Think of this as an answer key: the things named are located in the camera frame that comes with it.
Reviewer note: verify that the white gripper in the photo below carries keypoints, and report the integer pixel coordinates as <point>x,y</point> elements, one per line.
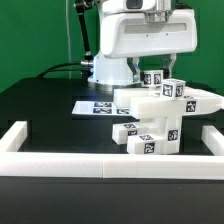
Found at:
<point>135,28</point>

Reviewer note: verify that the white chair back piece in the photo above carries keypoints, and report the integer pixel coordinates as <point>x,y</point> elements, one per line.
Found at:
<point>143,103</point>

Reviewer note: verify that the white chair seat piece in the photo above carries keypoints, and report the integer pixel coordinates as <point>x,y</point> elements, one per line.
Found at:
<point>170,129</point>

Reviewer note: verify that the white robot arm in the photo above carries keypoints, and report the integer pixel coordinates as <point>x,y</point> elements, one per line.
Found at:
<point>114,71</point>

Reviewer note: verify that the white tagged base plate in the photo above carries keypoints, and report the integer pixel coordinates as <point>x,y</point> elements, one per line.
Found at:
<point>98,108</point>

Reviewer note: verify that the white U-shaped fence frame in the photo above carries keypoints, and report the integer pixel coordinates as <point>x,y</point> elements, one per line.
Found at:
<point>13,162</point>

